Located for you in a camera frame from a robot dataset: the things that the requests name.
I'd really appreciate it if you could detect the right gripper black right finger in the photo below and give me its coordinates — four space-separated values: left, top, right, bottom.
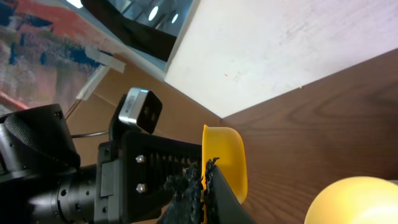
203 157 255 224

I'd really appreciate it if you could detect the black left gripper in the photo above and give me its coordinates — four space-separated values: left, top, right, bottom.
94 131 201 223

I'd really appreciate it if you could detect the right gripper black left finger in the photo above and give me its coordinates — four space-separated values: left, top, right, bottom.
156 164 204 224

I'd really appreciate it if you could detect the yellow plastic scoop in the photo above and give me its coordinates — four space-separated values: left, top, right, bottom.
201 125 248 206

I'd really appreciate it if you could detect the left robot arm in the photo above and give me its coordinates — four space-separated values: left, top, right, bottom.
1 104 201 223

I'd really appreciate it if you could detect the yellow plastic bowl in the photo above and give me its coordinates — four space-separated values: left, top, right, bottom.
304 176 397 224

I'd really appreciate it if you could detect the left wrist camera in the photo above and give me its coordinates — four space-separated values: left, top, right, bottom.
109 87 162 141

